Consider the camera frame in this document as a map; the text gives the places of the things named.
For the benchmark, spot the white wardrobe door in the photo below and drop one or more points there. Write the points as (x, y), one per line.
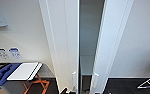
(111, 40)
(61, 40)

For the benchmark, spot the orange folding stand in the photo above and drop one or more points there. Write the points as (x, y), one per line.
(41, 83)

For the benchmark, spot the white drying rack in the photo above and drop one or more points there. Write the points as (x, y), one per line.
(149, 81)

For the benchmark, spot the white folding table top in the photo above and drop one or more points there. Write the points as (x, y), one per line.
(24, 71)

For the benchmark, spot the blue flat board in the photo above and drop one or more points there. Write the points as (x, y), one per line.
(2, 74)

